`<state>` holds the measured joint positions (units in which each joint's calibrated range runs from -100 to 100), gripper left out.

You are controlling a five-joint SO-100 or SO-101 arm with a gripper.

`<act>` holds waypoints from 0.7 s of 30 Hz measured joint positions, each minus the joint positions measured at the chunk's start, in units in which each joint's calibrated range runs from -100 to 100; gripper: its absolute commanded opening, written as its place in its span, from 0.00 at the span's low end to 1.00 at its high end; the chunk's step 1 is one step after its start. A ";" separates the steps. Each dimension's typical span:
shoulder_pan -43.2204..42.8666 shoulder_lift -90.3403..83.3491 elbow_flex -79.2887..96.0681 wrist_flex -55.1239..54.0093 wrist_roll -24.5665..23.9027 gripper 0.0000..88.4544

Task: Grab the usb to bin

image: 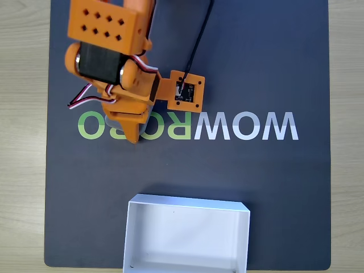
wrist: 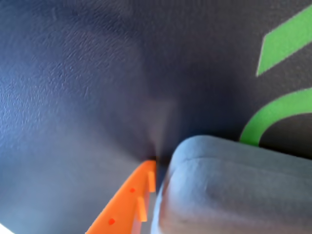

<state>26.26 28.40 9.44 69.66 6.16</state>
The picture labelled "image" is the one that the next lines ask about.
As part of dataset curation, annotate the gray square usb charger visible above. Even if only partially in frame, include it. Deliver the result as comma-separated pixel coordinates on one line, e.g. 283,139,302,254
104,107,156,136

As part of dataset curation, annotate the white cardboard box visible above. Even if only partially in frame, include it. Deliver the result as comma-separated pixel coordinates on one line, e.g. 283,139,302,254
122,193,251,273

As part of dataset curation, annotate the dark mat with WOWROBO print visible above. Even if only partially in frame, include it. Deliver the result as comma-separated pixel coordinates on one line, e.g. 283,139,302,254
43,0,332,270

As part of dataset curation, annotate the red white black servo cable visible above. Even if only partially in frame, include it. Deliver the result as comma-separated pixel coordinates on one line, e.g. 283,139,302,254
125,55,159,75
67,84,117,110

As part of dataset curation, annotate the orange camera mount with board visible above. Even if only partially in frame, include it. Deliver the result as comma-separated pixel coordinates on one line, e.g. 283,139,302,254
160,70,206,113

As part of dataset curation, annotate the black camera cable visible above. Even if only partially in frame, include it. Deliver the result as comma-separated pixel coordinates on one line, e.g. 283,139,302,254
179,0,216,92

